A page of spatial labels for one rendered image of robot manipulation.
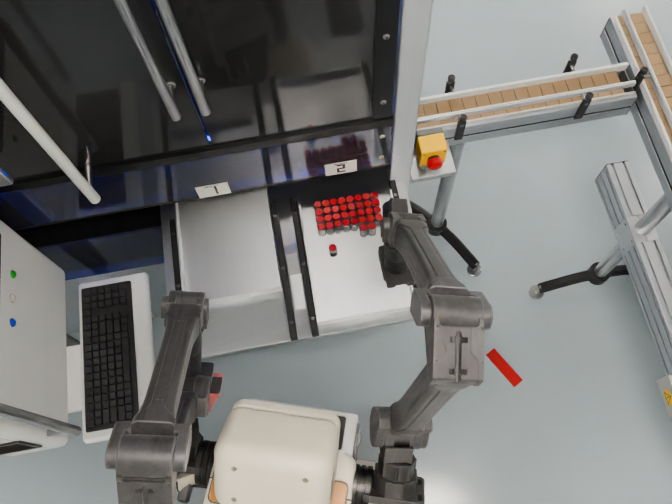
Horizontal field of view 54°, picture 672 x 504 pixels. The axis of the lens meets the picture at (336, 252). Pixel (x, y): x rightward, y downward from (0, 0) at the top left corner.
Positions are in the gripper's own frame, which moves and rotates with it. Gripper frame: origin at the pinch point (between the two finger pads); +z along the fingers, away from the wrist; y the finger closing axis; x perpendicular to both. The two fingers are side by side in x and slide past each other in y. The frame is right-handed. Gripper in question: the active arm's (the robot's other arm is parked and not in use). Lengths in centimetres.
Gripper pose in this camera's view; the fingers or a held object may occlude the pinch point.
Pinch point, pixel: (396, 281)
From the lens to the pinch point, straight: 154.0
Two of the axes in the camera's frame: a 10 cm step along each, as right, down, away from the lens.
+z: 0.7, 4.9, 8.7
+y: -1.7, -8.5, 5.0
